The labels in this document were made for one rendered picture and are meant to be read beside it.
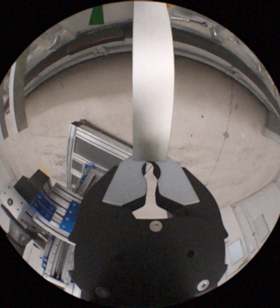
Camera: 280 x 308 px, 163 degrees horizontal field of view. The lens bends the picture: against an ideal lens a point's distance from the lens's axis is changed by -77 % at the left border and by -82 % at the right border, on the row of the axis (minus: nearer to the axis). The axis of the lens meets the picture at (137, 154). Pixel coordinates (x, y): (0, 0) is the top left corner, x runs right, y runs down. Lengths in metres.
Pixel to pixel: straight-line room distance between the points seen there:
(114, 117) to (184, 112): 0.68
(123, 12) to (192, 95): 0.92
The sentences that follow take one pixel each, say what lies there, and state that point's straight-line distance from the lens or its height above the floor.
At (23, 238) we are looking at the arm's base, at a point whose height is 1.08.
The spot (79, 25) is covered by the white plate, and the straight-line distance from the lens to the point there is 0.35.
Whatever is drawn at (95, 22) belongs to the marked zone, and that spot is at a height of 0.73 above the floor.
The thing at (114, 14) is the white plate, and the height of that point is 0.74.
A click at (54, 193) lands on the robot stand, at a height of 0.74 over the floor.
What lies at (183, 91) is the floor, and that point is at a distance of 1.01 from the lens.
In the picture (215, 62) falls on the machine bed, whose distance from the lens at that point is 1.12.
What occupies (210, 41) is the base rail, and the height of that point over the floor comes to 0.70.
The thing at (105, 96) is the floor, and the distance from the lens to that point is 1.00.
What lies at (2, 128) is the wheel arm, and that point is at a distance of 0.49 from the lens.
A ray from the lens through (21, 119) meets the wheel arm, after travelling 0.25.
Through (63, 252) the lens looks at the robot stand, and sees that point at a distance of 0.67.
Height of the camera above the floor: 0.93
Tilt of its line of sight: 59 degrees down
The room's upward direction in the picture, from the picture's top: 174 degrees counter-clockwise
